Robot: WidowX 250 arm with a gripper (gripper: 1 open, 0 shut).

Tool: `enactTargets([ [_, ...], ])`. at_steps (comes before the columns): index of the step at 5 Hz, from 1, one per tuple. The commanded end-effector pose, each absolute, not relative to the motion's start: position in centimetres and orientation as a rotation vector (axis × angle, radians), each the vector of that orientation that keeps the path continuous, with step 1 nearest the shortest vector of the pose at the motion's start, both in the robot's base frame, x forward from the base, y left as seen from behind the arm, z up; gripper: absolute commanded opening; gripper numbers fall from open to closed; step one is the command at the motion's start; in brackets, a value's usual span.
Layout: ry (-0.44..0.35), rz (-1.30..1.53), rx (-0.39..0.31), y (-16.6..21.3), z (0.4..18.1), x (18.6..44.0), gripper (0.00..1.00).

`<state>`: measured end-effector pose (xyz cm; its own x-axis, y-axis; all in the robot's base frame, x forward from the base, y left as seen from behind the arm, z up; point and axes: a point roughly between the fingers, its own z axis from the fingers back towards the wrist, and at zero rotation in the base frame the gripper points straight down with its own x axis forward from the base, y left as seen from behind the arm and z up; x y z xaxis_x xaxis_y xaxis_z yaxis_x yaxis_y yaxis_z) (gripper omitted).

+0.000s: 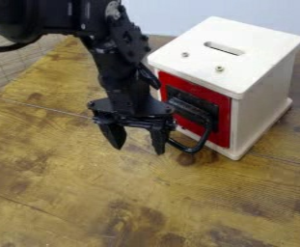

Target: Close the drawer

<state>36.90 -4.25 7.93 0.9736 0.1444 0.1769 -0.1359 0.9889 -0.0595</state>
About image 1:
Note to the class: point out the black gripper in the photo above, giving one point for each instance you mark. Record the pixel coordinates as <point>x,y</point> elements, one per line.
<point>132,110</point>

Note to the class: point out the red drawer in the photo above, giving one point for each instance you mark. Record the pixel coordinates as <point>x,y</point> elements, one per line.
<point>198,106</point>

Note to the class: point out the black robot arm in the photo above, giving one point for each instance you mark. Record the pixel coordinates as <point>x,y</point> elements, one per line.
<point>100,24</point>

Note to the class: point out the white wooden cabinet box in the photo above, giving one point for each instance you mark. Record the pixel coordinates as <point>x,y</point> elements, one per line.
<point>236,66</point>

